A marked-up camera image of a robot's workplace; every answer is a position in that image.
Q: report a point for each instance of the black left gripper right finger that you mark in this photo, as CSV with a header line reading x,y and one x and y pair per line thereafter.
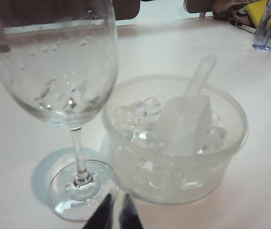
x,y
129,217

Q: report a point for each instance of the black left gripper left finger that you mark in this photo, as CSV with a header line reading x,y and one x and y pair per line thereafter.
x,y
104,214

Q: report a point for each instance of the translucent plastic ice shovel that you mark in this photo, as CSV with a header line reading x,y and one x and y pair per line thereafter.
x,y
185,119

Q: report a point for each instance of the clear ice cube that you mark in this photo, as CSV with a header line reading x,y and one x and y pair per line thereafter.
x,y
218,136
140,136
147,106
46,89
72,103

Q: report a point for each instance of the clear stemmed wine glass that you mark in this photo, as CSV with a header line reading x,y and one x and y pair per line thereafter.
x,y
54,59

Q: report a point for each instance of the translucent round plastic container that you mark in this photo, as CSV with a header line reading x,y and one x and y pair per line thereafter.
x,y
173,186

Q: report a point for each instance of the long brown desk partition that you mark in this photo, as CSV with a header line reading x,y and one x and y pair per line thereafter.
x,y
128,9

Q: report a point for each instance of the grey partition foot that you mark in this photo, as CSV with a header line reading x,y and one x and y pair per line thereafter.
x,y
202,14

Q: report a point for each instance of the short brown desk partition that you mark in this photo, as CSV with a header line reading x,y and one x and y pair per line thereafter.
x,y
197,6

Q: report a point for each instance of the black and white pen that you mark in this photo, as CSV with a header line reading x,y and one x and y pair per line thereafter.
x,y
243,26

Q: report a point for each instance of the brown fabric bag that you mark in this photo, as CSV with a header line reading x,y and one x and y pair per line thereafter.
x,y
224,10

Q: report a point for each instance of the yellow flat item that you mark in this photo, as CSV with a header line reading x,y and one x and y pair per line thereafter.
x,y
255,12

